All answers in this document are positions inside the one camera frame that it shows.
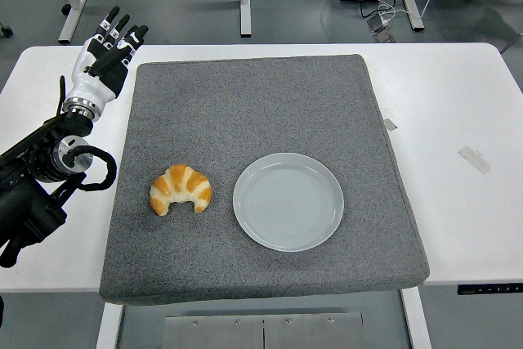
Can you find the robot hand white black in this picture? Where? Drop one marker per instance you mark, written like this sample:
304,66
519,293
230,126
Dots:
92,85

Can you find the croissant bread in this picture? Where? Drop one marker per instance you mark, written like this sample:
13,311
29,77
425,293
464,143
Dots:
181,183

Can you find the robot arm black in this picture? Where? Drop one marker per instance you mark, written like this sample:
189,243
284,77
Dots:
24,202

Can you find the light grey round plate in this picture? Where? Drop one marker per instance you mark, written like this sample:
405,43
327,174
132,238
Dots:
288,206

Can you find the grey metal plate with screws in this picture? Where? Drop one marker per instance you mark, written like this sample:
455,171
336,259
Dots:
261,332

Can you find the black chair caster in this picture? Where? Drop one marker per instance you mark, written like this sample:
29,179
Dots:
5,29

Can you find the grey fabric mat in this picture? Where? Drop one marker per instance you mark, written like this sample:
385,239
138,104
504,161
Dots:
253,112

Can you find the white table leg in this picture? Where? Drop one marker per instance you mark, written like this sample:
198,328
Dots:
109,326
417,320

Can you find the grey foot pedal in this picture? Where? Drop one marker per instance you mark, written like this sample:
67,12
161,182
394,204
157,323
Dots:
385,37
378,23

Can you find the small clear tape piece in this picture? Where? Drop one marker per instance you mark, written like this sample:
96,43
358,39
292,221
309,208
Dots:
390,124

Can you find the long clear tape piece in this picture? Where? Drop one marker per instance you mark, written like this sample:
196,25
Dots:
474,159

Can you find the black table control panel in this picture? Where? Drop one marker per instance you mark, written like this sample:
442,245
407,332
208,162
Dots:
490,289

